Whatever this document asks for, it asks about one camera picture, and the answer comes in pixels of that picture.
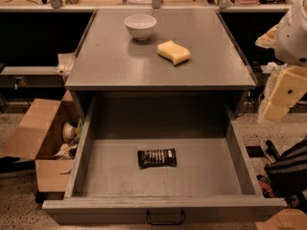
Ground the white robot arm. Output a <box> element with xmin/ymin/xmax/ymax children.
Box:
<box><xmin>255</xmin><ymin>0</ymin><xmax>307</xmax><ymax>125</ymax></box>

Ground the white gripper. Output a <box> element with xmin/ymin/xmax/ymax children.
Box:
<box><xmin>258</xmin><ymin>66</ymin><xmax>307</xmax><ymax>122</ymax></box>

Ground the black striped bag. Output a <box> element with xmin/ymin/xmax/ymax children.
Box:
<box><xmin>265</xmin><ymin>138</ymin><xmax>307</xmax><ymax>198</ymax></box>

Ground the yellow sponge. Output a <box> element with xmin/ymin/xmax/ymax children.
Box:
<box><xmin>157</xmin><ymin>40</ymin><xmax>190</xmax><ymax>65</ymax></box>

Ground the black drawer handle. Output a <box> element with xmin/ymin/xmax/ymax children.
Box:
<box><xmin>146</xmin><ymin>211</ymin><xmax>185</xmax><ymax>226</ymax></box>

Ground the grey cabinet counter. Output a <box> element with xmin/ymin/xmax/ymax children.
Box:
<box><xmin>66</xmin><ymin>8</ymin><xmax>256</xmax><ymax>91</ymax></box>

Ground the open cardboard box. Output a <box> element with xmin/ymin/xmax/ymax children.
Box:
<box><xmin>3</xmin><ymin>91</ymin><xmax>80</xmax><ymax>193</ymax></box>

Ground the black rxbar chocolate wrapper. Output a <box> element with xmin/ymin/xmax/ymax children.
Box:
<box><xmin>137</xmin><ymin>149</ymin><xmax>177</xmax><ymax>169</ymax></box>

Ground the white round object in box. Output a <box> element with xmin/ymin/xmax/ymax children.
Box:
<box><xmin>62</xmin><ymin>123</ymin><xmax>76</xmax><ymax>143</ymax></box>

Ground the white ceramic bowl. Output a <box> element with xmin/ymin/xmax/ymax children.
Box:
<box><xmin>125</xmin><ymin>14</ymin><xmax>156</xmax><ymax>40</ymax></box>

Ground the grey open drawer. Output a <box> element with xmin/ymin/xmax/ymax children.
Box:
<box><xmin>43</xmin><ymin>92</ymin><xmax>286</xmax><ymax>224</ymax></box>

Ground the cardboard piece on floor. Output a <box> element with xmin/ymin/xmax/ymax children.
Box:
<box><xmin>255</xmin><ymin>209</ymin><xmax>307</xmax><ymax>230</ymax></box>

